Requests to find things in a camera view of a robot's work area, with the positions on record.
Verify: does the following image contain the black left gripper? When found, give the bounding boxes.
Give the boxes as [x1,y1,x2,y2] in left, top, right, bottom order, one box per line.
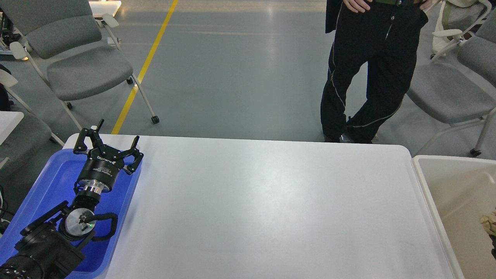
[73,119,144,192]

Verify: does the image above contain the brown paper ball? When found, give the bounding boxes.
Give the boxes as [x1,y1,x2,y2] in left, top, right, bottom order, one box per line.
[479,211,496,237]

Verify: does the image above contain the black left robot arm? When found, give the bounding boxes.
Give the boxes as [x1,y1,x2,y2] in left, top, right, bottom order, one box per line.
[1,120,144,279]

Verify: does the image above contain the blue plastic tray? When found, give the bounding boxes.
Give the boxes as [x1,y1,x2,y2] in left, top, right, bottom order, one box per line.
[0,149,141,279]

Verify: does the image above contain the beige plastic bin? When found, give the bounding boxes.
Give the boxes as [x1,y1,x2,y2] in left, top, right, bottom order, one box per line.
[412,155,496,279]

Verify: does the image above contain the white table left edge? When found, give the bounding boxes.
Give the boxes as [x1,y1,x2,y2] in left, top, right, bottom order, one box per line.
[0,111,24,145]

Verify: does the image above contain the grey chair left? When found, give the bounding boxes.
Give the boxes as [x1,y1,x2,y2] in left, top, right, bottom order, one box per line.
[1,0,160,129]

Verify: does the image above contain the grey chair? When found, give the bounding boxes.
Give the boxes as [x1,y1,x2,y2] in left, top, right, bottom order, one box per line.
[1,0,160,129]
[407,12,496,157]

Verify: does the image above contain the grey chair right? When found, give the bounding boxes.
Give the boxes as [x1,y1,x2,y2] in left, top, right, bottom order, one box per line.
[407,12,496,157]

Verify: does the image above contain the white chair far right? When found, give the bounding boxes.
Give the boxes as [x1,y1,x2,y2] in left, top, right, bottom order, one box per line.
[426,0,494,61]

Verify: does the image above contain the person in black trousers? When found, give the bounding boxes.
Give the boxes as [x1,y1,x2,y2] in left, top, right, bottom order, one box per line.
[320,0,432,144]

